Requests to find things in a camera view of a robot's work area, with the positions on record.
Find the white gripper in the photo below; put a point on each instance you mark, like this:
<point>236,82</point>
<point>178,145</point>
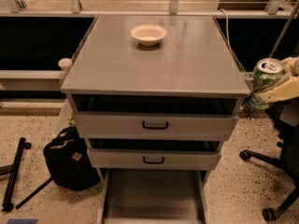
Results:
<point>282,92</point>

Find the green soda can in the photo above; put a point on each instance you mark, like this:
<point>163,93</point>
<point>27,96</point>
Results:
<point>266,73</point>

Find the grey drawer cabinet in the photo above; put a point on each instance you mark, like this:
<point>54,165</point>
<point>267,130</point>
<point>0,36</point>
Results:
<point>190,72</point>

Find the open bottom drawer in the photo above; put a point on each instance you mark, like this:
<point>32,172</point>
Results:
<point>152,197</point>

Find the black office chair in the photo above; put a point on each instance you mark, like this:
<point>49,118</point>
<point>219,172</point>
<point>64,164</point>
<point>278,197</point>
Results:
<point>288,160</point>

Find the white bowl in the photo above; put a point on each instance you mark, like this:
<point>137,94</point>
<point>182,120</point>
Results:
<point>148,34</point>

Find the white round knob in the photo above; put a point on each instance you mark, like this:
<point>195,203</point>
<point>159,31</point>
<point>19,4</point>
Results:
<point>64,63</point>

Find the black backpack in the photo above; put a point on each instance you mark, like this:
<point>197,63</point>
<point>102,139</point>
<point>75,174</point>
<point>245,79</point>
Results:
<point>68,162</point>

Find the black metal stand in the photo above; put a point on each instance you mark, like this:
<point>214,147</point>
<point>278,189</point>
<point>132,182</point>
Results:
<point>12,170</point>

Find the blue object on floor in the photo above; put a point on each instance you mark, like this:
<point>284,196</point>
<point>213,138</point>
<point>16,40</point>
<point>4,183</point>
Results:
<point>22,221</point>

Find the top drawer with black handle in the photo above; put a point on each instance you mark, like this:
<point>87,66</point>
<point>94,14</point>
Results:
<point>95,125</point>

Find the drawer with black handle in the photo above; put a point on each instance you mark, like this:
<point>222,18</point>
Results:
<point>153,159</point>
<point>95,125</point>

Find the middle drawer with black handle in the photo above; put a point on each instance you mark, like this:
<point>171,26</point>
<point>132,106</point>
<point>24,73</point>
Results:
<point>153,159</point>

